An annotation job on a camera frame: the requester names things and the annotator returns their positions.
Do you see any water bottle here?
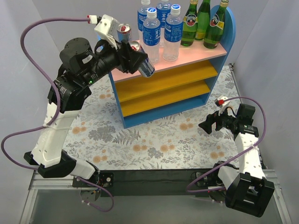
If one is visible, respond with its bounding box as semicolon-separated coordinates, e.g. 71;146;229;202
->
163;4;183;62
142;7;161;64
137;0;151;42
156;0;171;48

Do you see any aluminium frame rail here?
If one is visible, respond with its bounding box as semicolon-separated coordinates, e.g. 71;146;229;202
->
18;170;78;224

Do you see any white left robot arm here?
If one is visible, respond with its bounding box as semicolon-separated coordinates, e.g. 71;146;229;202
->
24;37;148;187

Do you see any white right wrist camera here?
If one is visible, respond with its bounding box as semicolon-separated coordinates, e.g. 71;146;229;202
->
214;95;230;115

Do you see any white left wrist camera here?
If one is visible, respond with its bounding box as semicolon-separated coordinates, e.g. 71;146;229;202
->
87;14;120;49

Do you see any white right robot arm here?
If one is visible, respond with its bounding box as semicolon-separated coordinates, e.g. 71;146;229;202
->
199;100;275;217

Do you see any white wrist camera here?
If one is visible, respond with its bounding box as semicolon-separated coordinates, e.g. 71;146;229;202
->
214;95;230;115
87;14;120;49

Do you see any blue wooden shelf unit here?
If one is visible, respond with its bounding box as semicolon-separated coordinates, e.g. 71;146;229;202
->
109;7;236;128

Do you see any green Perrier bottle yellow label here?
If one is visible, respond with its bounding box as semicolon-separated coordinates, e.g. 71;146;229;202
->
180;0;198;47

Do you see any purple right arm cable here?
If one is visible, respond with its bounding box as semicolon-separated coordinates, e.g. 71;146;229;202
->
186;97;267;193

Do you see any red bull can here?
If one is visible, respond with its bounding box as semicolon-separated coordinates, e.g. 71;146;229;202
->
117;23;132;43

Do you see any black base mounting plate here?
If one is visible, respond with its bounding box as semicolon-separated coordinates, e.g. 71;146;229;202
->
98;168;210;196

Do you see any green Perrier bottle red label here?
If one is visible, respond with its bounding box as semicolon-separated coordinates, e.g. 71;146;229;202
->
204;0;229;49

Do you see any clear bottle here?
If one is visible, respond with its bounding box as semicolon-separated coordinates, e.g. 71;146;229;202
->
130;41;155;78

